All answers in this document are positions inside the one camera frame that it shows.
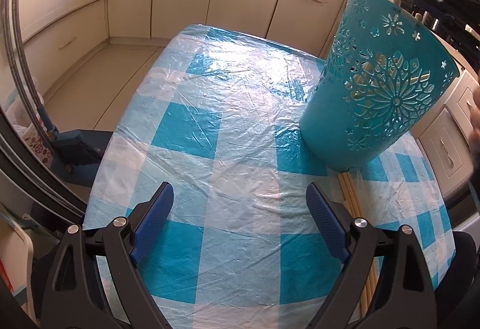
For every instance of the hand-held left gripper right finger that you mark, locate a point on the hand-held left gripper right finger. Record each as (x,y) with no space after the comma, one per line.
(326,224)

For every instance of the blue white checkered tablecloth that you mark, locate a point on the blue white checkered tablecloth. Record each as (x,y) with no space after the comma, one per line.
(225,126)

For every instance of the person's right leg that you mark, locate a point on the person's right leg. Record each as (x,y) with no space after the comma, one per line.
(459,257)

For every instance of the blue broom and dustpan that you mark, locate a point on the blue broom and dustpan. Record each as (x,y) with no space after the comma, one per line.
(75,152)

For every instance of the teal perforated plastic basket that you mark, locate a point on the teal perforated plastic basket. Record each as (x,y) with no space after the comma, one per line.
(337,119)

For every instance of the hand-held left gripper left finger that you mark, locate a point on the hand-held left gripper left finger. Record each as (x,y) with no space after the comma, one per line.
(153,220)

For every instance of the white cabinet with wide drawers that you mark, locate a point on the white cabinet with wide drawers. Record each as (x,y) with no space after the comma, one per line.
(63,14)

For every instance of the floral plastic bag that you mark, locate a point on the floral plastic bag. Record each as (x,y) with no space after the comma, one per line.
(33,141)

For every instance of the white cabinet with small drawers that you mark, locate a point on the white cabinet with small drawers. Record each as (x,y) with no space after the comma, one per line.
(446,149)

